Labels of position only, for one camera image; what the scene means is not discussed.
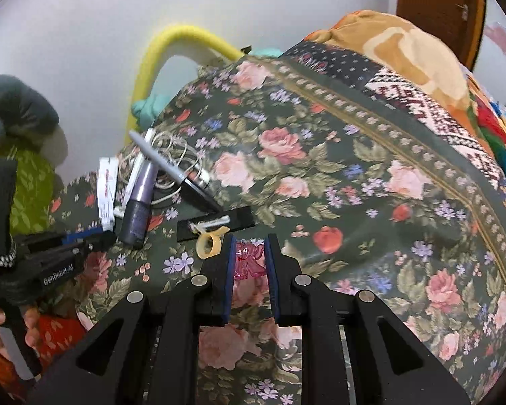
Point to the green leaf-print bag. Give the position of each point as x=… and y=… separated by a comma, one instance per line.
x=31, y=190

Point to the teal cloth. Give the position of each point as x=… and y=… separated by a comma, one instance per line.
x=152, y=107

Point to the orange colourful patterned blanket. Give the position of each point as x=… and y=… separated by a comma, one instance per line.
x=405, y=50

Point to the pink elephant figure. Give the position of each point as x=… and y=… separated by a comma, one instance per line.
x=248, y=261

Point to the silver and black pen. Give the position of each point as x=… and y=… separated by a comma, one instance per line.
x=160, y=162

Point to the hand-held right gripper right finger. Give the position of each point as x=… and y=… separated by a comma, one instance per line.
x=271, y=270

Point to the red patterned cloth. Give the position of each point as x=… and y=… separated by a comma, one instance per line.
x=63, y=333

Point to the white wardrobe with pink hearts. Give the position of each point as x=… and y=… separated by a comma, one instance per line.
x=504, y=38

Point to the grey cloth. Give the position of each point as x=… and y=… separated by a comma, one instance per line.
x=17, y=109

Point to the black flat strip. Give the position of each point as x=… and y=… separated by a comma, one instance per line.
x=241, y=217

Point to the dark green floral blanket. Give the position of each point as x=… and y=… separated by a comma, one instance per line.
x=320, y=177

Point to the brown wooden door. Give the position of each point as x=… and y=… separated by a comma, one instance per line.
x=434, y=8

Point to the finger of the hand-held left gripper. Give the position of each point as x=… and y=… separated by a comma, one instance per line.
x=84, y=233
x=97, y=245

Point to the purple cosmetic bottle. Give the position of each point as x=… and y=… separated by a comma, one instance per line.
x=137, y=219

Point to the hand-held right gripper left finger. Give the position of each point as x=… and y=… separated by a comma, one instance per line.
x=230, y=261

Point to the yellow foam tube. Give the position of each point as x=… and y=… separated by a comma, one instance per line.
x=181, y=31

